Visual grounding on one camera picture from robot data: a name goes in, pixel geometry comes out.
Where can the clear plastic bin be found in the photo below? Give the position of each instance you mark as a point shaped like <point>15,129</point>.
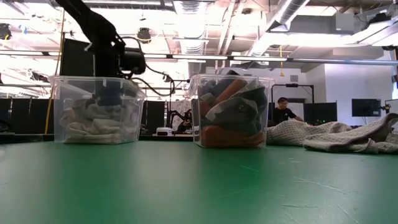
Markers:
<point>267,93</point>
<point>62,84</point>

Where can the white towel brown grid lines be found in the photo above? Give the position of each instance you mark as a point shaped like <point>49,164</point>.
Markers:
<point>99,137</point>

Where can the dark grey terry towel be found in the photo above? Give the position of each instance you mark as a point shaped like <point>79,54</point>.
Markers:
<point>211,85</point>

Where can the pale grey towel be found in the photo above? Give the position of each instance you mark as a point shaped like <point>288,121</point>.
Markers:
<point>298,133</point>

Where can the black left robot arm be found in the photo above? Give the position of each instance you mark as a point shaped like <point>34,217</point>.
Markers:
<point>90,21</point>

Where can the background black robot arm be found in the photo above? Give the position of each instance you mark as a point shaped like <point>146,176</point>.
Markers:
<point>186,124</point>

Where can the black and red device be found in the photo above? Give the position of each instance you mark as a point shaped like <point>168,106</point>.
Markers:
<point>74,62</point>

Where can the black partition panel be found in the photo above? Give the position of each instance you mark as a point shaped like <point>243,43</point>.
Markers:
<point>320,113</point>
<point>155,118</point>
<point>25,115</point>

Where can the small white device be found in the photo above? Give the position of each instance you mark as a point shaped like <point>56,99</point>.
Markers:
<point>164,131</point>

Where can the black ceiling-mounted device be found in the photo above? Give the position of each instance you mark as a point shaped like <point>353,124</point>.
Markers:
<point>4,31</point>

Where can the green table mat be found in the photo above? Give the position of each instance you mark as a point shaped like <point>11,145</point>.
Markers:
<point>186,186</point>

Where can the long ceiling light bar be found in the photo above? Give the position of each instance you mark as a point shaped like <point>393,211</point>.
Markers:
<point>264,58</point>

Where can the person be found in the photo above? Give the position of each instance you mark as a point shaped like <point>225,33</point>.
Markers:
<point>281,115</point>

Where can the silver ribbed air duct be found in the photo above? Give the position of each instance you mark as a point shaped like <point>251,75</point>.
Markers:
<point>191,18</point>
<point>289,12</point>

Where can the black frame stand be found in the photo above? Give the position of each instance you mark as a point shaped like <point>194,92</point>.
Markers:
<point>292,85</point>

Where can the black wall monitor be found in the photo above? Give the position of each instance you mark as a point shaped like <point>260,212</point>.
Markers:
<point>367,107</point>

